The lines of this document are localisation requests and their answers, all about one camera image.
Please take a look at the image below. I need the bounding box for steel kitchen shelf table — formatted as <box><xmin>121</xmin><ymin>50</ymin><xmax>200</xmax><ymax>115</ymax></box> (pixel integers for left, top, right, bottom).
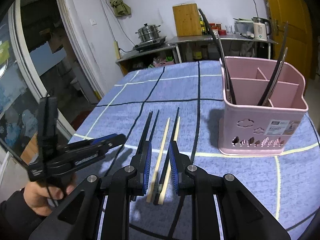
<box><xmin>167</xmin><ymin>33</ymin><xmax>278</xmax><ymax>63</ymax></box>

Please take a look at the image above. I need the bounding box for stainless steel steamer pot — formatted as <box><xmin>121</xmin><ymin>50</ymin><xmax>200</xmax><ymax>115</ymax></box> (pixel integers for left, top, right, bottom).
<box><xmin>136</xmin><ymin>23</ymin><xmax>160</xmax><ymax>42</ymax></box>

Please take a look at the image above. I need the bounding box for left forearm dark sleeve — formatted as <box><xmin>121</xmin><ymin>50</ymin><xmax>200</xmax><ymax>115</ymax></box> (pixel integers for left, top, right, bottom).
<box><xmin>1</xmin><ymin>188</ymin><xmax>46</xmax><ymax>240</ymax></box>

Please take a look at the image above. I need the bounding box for red lidded jar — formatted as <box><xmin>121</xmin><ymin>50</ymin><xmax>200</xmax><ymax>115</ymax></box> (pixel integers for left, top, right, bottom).
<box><xmin>209</xmin><ymin>23</ymin><xmax>222</xmax><ymax>35</ymax></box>

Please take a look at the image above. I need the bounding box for induction cooker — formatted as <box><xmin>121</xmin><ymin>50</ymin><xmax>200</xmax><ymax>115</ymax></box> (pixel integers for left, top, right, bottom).
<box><xmin>133</xmin><ymin>36</ymin><xmax>166</xmax><ymax>52</ymax></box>

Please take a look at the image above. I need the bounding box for blue checked tablecloth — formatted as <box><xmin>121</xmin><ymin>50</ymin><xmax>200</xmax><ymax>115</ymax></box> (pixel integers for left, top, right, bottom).
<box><xmin>75</xmin><ymin>61</ymin><xmax>319</xmax><ymax>239</ymax></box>

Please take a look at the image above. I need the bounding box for clear plastic container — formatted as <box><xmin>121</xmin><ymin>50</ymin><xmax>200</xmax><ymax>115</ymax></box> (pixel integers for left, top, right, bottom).
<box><xmin>234</xmin><ymin>18</ymin><xmax>254</xmax><ymax>38</ymax></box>

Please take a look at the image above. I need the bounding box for pink plastic utensil holder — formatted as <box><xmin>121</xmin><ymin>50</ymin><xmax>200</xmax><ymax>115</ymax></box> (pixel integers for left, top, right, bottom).
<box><xmin>218</xmin><ymin>56</ymin><xmax>309</xmax><ymax>156</ymax></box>

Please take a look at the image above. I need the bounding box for wooden cutting board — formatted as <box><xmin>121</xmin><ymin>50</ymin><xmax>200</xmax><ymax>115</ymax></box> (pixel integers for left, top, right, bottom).
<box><xmin>172</xmin><ymin>3</ymin><xmax>202</xmax><ymax>37</ymax></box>

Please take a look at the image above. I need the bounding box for left hand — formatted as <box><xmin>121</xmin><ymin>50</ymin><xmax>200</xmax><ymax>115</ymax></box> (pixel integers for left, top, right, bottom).
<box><xmin>23</xmin><ymin>181</ymin><xmax>64</xmax><ymax>217</ymax></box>

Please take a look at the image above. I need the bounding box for beige wooden chopstick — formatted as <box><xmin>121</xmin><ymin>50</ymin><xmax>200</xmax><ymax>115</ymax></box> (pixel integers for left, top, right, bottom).
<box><xmin>146</xmin><ymin>118</ymin><xmax>170</xmax><ymax>203</ymax></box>
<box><xmin>152</xmin><ymin>107</ymin><xmax>181</xmax><ymax>205</ymax></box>

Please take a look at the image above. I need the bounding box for white electric kettle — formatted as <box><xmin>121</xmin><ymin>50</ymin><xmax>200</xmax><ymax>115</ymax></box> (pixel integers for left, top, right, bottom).
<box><xmin>252</xmin><ymin>17</ymin><xmax>272</xmax><ymax>41</ymax></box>

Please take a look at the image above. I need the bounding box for dark oil bottle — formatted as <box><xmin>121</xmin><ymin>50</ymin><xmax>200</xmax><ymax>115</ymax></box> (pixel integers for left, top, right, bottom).
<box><xmin>199</xmin><ymin>16</ymin><xmax>206</xmax><ymax>35</ymax></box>

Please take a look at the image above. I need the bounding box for low steel shelf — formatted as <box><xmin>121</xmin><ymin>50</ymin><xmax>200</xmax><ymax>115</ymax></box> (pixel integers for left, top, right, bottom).
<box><xmin>116</xmin><ymin>44</ymin><xmax>180</xmax><ymax>75</ymax></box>

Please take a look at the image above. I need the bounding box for yellow wooden door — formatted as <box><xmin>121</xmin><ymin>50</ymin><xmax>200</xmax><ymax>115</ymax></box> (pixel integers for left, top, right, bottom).
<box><xmin>267</xmin><ymin>0</ymin><xmax>312</xmax><ymax>80</ymax></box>

